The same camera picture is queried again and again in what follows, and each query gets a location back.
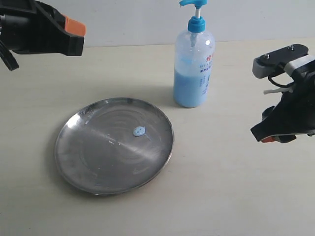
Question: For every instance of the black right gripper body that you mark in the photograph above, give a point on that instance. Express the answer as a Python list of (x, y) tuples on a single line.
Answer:
[(300, 104)]

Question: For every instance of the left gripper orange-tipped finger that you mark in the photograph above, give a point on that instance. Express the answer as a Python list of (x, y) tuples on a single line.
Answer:
[(47, 34)]

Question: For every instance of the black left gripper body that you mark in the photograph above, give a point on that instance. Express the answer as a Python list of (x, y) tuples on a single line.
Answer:
[(17, 25)]

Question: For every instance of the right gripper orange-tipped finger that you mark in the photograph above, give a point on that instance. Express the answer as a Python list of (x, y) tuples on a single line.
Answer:
[(283, 139), (277, 124)]

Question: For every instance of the blue lotion pump bottle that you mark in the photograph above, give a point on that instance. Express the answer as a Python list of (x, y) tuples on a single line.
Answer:
[(194, 49)]

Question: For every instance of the blue soap blob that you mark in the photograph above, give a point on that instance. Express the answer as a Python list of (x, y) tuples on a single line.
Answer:
[(139, 131)]

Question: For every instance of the round stainless steel plate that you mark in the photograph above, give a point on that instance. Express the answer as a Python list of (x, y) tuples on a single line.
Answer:
[(96, 152)]

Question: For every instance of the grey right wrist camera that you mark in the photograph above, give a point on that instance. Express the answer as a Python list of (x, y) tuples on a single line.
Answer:
[(291, 60)]

